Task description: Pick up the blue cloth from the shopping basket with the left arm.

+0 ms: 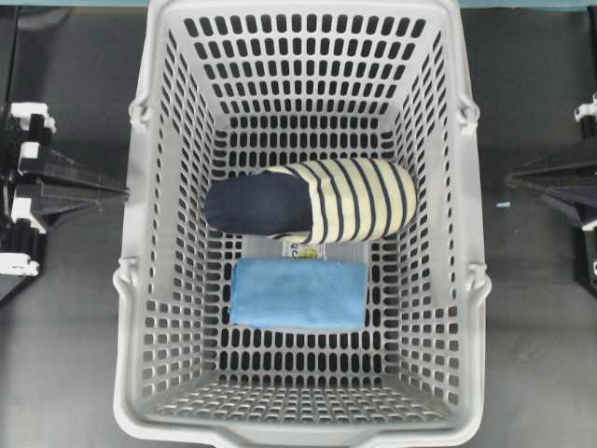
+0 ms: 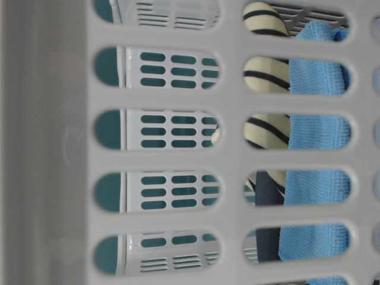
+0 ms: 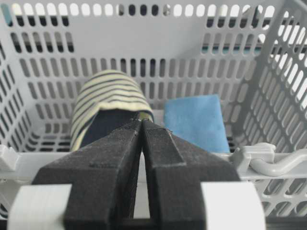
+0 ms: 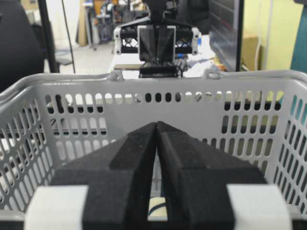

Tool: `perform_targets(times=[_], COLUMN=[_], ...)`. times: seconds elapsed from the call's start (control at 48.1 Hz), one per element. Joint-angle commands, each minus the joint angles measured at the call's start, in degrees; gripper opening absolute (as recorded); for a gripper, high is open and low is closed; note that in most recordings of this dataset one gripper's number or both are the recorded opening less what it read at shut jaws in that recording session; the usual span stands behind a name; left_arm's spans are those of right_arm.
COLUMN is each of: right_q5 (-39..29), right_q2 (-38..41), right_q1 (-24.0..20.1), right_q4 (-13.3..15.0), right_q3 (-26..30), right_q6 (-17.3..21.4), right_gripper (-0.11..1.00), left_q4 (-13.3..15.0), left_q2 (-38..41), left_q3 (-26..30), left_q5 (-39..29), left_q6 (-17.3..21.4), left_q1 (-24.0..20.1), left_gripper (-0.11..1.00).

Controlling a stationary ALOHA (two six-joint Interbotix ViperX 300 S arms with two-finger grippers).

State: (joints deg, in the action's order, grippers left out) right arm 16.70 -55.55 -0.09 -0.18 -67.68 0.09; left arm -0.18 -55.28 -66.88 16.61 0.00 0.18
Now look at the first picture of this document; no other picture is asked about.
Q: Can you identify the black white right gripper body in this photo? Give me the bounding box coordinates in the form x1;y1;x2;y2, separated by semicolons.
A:
575;93;596;285

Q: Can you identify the striped navy cream slipper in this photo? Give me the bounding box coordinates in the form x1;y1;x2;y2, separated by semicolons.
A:
203;158;418;245

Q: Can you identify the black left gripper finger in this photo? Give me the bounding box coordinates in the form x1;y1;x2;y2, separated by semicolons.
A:
18;147;129;223

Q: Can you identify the blue cloth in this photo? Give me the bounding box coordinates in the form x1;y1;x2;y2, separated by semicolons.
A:
229;259;368;330

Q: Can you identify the grey plastic shopping basket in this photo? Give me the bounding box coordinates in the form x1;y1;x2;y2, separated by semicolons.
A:
113;1;492;447

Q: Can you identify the small printed label card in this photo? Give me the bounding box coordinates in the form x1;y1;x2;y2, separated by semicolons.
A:
282;241;326;259

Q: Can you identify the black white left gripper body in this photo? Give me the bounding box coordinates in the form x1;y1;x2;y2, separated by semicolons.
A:
1;102;56;276

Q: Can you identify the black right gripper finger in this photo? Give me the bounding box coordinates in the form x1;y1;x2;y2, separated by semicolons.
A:
506;148;588;229

